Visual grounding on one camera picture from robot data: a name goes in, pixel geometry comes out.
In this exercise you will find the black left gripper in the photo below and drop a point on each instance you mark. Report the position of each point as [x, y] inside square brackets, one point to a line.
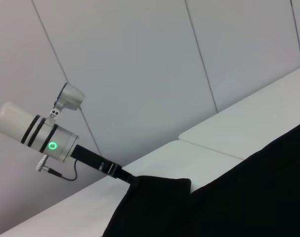
[100, 163]

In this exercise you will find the black shirt with FREE print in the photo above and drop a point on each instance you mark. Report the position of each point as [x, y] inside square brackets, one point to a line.
[226, 192]

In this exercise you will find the silver camera mount bracket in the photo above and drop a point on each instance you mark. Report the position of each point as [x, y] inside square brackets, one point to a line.
[53, 116]

